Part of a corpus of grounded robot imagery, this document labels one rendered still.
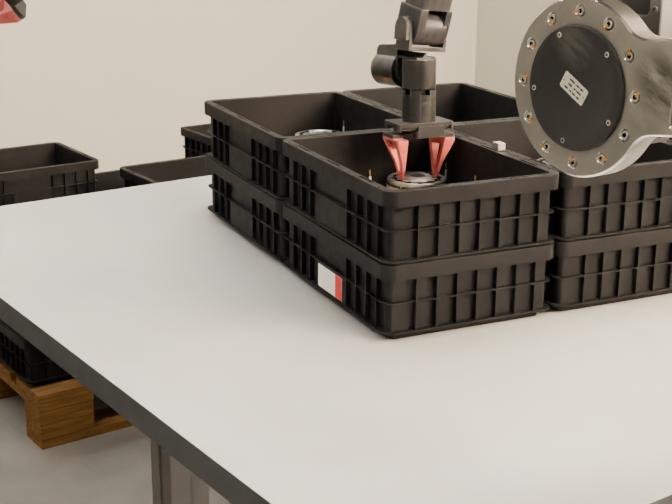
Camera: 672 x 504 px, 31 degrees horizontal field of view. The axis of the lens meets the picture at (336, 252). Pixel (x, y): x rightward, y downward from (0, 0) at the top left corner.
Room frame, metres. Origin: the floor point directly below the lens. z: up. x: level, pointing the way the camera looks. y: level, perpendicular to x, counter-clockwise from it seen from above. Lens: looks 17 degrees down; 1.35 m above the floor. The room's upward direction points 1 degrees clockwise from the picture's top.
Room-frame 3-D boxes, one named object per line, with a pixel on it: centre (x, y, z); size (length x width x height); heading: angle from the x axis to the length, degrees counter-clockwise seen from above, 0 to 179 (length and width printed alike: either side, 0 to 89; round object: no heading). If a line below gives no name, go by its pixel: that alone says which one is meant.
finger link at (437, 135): (2.03, -0.16, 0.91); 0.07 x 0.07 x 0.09; 20
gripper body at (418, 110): (2.02, -0.14, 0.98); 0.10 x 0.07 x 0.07; 110
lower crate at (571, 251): (2.02, -0.39, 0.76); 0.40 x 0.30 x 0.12; 25
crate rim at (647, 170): (2.02, -0.39, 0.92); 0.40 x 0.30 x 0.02; 25
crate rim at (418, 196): (1.89, -0.12, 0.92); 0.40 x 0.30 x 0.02; 25
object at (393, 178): (2.02, -0.14, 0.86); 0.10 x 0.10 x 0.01
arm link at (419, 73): (2.03, -0.13, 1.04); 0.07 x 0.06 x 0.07; 36
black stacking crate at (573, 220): (2.02, -0.39, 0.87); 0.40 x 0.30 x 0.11; 25
